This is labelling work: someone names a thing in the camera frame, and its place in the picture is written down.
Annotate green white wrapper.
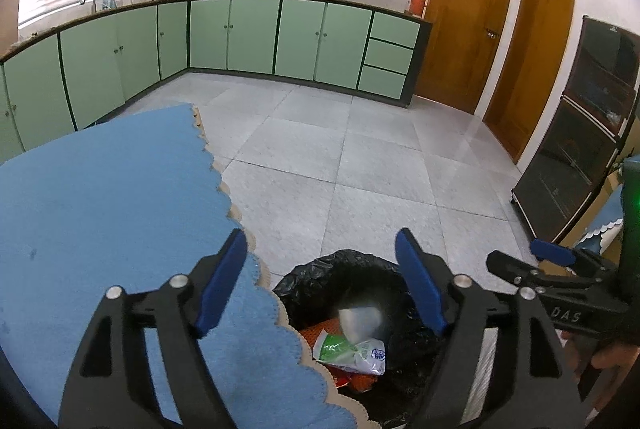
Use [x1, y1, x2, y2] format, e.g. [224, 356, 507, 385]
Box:
[312, 331, 387, 376]

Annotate orange mesh net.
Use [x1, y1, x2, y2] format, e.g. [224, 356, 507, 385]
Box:
[299, 319, 347, 361]

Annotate black glass cabinet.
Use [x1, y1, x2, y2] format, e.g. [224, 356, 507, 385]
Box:
[510, 14, 640, 246]

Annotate blue cloth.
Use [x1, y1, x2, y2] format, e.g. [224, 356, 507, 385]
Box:
[584, 196, 627, 256]

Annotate green lower kitchen cabinets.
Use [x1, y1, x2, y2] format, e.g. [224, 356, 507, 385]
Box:
[0, 0, 434, 166]

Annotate black bag trash bin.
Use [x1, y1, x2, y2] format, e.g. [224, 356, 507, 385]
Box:
[272, 249, 452, 429]

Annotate brown board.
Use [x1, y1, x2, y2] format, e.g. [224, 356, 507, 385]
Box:
[0, 0, 24, 56]

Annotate person's right hand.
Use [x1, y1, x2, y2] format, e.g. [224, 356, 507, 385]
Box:
[560, 330, 640, 383]

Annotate narrow wooden door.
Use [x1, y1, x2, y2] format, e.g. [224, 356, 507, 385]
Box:
[482, 0, 579, 165]

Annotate blue tablecloth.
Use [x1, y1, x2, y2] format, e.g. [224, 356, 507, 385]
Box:
[0, 103, 359, 429]

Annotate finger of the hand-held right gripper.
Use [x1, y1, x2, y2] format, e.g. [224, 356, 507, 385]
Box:
[486, 250, 546, 288]
[530, 238, 591, 268]

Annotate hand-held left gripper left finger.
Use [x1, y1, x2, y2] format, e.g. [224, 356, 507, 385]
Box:
[59, 228, 249, 429]

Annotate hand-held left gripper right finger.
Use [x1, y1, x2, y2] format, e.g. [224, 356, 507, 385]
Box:
[394, 227, 586, 429]

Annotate wide wooden door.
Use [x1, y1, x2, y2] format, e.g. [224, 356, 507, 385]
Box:
[414, 0, 518, 115]

